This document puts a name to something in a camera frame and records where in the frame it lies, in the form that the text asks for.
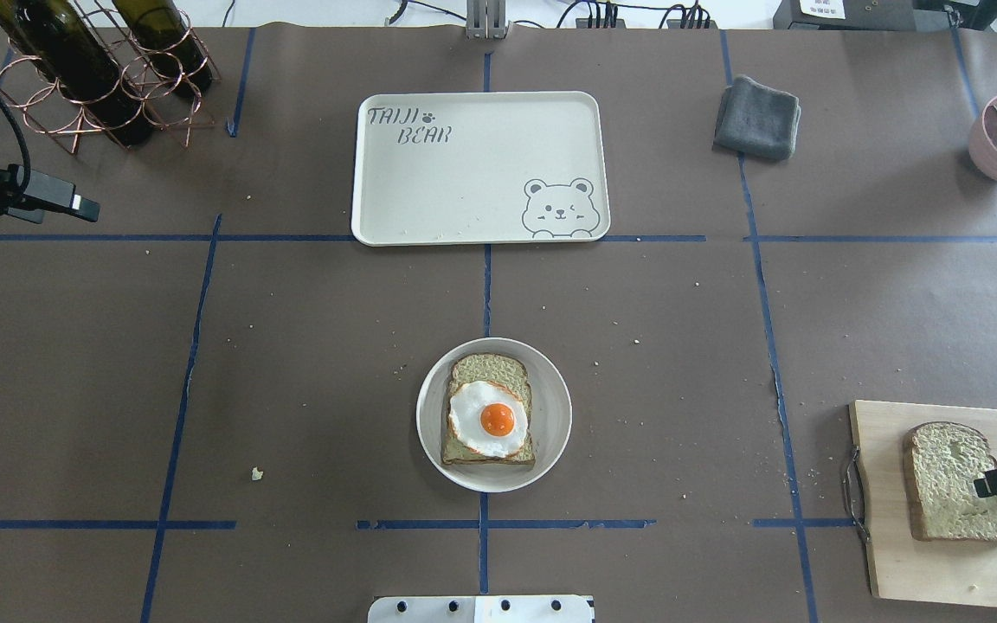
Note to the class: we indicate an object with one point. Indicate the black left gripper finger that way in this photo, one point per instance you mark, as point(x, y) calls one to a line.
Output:
point(47, 194)

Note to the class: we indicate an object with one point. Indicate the bread slice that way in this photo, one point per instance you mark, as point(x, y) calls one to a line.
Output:
point(506, 371)
point(941, 462)

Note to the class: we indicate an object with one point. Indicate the white round plate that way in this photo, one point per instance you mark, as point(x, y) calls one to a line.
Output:
point(550, 417)

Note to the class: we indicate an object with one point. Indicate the cream bear serving tray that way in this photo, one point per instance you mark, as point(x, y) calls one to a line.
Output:
point(479, 168)

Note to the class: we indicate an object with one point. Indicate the wooden cutting board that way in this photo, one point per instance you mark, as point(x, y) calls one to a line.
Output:
point(902, 568)

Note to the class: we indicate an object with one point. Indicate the dark green wine bottle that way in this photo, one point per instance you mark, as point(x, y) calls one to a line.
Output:
point(54, 32)

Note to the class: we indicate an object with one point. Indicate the grey folded cloth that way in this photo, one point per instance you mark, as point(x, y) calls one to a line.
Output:
point(757, 120)

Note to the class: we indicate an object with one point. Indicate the fried egg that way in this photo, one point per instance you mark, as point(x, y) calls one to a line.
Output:
point(488, 420)

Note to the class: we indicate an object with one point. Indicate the copper wire bottle rack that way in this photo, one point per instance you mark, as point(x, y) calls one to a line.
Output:
point(49, 113)

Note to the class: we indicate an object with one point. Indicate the aluminium camera post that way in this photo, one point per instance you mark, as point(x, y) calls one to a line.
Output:
point(486, 19)

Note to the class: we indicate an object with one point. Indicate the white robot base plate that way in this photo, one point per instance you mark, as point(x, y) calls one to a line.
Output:
point(484, 608)

